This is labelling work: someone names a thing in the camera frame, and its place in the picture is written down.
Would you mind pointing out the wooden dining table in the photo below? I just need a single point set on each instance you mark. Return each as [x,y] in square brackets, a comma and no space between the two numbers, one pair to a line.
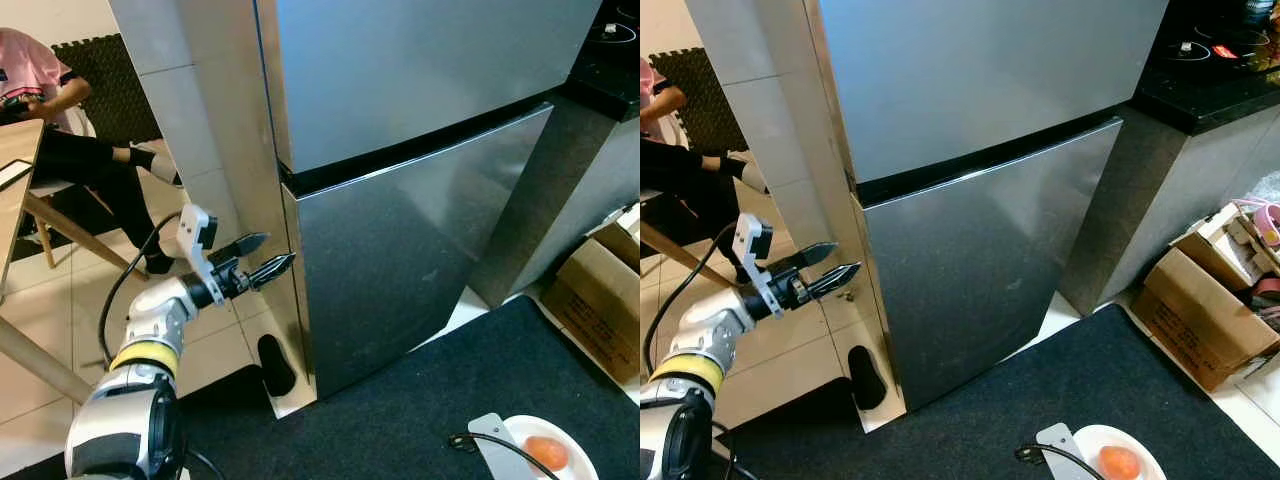
[690,255]
[12,220]

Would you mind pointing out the black oval door stopper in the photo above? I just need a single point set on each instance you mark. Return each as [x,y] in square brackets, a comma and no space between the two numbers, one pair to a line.
[277,365]
[868,378]

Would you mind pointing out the pink plastic item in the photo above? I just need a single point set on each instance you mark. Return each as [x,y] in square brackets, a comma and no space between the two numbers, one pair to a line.
[1262,220]

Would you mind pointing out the white tablet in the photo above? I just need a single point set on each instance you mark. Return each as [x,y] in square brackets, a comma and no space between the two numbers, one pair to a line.
[12,175]

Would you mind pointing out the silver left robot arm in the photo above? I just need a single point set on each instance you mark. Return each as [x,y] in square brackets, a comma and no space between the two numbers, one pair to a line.
[150,320]
[700,340]

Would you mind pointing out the orange fruit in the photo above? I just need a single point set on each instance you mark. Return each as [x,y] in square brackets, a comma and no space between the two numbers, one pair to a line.
[547,452]
[1118,463]

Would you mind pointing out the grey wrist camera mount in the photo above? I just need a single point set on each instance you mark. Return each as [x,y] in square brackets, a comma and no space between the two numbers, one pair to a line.
[495,445]
[197,228]
[753,238]
[1060,450]

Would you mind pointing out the dark textured floor mat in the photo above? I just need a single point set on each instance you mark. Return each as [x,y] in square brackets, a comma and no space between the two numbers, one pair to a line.
[980,420]
[400,400]

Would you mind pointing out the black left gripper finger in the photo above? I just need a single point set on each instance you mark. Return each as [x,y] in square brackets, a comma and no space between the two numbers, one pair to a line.
[242,247]
[808,257]
[272,270]
[835,280]

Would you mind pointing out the large white bowl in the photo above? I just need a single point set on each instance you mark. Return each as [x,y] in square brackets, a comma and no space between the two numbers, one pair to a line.
[580,460]
[1150,465]

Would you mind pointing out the tall silver fridge door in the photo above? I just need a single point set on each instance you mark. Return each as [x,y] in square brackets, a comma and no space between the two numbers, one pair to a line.
[400,270]
[970,290]

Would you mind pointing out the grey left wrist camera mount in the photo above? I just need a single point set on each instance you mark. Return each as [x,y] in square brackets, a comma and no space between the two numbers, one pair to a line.
[197,228]
[753,238]

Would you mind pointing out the open cardboard box with clutter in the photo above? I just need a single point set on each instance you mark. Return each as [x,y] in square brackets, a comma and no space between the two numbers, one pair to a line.
[622,235]
[1215,240]

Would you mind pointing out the black induction hob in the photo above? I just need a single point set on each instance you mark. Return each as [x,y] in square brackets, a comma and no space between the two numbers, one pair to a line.
[1225,40]
[615,25]

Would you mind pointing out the short silver fridge door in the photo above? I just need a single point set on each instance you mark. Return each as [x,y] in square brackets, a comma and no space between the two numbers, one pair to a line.
[420,70]
[980,70]

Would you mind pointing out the silver two-door fridge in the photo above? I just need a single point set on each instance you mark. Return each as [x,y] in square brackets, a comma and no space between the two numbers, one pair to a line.
[980,200]
[420,200]

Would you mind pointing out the dark foam wall panel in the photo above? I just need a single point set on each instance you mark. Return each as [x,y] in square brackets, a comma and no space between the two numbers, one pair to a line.
[110,90]
[710,100]

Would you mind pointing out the printed brown cardboard box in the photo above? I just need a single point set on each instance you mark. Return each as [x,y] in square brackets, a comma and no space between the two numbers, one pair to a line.
[595,310]
[1195,320]

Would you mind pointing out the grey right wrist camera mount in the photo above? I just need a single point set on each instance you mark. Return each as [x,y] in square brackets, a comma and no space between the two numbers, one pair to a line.
[495,445]
[1060,450]

